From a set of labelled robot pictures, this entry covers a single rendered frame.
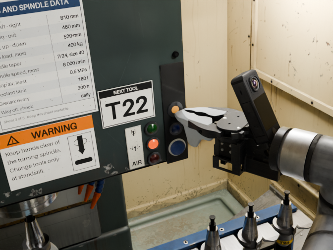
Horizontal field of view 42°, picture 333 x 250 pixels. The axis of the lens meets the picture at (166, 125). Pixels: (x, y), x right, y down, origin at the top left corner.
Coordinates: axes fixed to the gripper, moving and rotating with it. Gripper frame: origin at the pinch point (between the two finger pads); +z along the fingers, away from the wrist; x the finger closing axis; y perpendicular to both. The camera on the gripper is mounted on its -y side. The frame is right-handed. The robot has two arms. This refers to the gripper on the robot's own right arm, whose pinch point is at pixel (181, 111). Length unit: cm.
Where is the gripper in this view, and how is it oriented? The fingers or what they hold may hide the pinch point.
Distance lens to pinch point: 77.9
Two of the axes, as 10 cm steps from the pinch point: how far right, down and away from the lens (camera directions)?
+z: -8.0, -2.3, 5.6
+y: 0.6, 8.9, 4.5
